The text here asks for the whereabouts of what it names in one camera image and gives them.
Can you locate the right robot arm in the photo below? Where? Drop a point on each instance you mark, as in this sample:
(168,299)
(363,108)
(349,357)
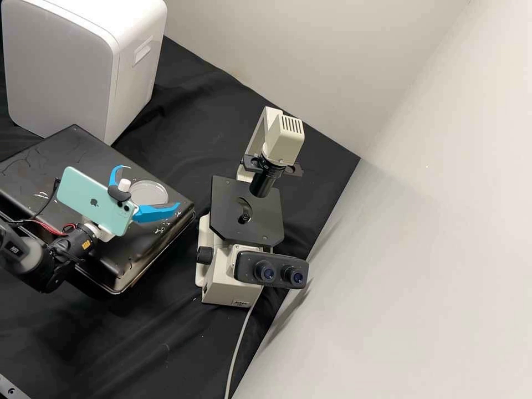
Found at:
(29,259)

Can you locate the right wrist camera phone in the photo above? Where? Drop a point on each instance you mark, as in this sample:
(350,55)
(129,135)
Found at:
(89,199)

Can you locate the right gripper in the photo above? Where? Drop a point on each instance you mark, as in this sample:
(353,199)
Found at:
(102,233)

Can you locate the cream microscope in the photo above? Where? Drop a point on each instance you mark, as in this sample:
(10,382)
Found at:
(245,216)

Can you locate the black tray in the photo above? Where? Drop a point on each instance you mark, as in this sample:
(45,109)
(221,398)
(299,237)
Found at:
(79,162)

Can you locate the petri dish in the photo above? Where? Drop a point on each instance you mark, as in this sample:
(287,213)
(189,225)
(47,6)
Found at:
(150,192)

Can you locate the white box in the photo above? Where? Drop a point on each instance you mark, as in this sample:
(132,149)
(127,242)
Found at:
(62,62)

